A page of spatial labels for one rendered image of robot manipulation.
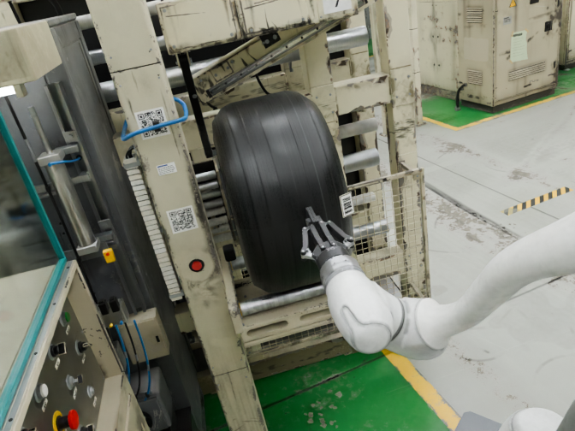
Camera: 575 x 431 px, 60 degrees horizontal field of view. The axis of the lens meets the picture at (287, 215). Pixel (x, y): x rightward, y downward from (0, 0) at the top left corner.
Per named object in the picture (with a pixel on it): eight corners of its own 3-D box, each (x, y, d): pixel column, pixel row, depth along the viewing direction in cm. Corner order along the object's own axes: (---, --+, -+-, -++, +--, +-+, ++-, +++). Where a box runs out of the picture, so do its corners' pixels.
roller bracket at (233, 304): (235, 336, 150) (228, 310, 146) (223, 269, 185) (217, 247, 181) (246, 333, 150) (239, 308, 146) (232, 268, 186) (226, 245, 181)
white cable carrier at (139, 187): (171, 301, 155) (122, 160, 134) (171, 292, 159) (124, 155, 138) (186, 298, 155) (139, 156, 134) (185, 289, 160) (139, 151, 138)
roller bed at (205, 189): (186, 253, 191) (164, 184, 178) (186, 236, 204) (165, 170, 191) (236, 240, 193) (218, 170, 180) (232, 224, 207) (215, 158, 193)
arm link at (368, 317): (311, 296, 101) (357, 316, 107) (334, 354, 88) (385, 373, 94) (345, 258, 97) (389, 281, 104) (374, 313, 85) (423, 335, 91)
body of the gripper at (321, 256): (355, 250, 105) (341, 227, 112) (317, 261, 104) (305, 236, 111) (358, 277, 109) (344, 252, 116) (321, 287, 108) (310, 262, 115)
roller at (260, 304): (238, 313, 150) (235, 300, 153) (240, 319, 154) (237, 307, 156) (347, 283, 154) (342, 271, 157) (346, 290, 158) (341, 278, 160)
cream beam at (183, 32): (168, 56, 148) (154, 4, 142) (169, 47, 171) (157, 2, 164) (360, 15, 155) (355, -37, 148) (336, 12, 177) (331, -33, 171)
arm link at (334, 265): (323, 275, 99) (315, 257, 103) (328, 308, 104) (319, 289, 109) (366, 263, 100) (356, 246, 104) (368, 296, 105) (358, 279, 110)
